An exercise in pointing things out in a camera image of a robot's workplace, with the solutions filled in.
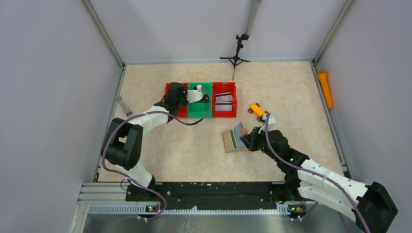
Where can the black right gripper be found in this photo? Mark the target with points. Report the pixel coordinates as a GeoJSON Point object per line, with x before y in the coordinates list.
{"type": "Point", "coordinates": [250, 140]}

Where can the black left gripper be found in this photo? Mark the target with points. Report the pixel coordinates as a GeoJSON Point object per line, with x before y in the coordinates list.
{"type": "Point", "coordinates": [184, 93]}

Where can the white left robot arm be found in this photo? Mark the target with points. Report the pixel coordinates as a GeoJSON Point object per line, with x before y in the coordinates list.
{"type": "Point", "coordinates": [121, 150]}

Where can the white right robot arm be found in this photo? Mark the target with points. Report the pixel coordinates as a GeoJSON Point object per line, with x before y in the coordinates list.
{"type": "Point", "coordinates": [370, 206]}

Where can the white card in bin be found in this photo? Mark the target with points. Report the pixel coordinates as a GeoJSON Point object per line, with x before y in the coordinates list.
{"type": "Point", "coordinates": [223, 107]}

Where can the card with black stripe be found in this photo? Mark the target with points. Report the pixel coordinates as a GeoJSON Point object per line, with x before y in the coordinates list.
{"type": "Point", "coordinates": [224, 97]}

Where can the left red plastic bin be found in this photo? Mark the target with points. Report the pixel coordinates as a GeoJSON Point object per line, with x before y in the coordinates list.
{"type": "Point", "coordinates": [180, 103]}

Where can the red plastic bin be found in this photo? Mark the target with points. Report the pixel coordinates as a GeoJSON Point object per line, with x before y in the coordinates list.
{"type": "Point", "coordinates": [180, 103]}
{"type": "Point", "coordinates": [224, 87]}

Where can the green plastic bin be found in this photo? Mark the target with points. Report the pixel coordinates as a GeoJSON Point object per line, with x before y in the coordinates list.
{"type": "Point", "coordinates": [199, 109]}

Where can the yellow toy brick car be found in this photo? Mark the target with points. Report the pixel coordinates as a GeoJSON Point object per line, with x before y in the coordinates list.
{"type": "Point", "coordinates": [255, 108]}

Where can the right red plastic bin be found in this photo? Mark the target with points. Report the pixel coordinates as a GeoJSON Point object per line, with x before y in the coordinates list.
{"type": "Point", "coordinates": [224, 87]}

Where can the grey small tool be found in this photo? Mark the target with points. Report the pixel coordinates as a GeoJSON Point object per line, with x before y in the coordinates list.
{"type": "Point", "coordinates": [125, 108]}

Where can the orange flashlight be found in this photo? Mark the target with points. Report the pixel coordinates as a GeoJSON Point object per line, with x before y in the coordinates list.
{"type": "Point", "coordinates": [323, 80]}

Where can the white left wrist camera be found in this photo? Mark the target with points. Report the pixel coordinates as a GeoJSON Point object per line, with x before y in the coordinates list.
{"type": "Point", "coordinates": [195, 95]}

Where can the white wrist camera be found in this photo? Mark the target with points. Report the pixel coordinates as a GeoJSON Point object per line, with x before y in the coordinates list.
{"type": "Point", "coordinates": [268, 121]}
{"type": "Point", "coordinates": [195, 95]}

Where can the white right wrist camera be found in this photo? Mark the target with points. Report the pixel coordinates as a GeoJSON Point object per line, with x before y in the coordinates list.
{"type": "Point", "coordinates": [268, 121]}

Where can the black camera tripod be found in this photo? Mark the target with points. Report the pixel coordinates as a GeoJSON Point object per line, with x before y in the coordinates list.
{"type": "Point", "coordinates": [236, 60]}

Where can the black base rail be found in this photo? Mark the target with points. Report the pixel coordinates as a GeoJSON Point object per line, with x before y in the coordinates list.
{"type": "Point", "coordinates": [273, 191]}

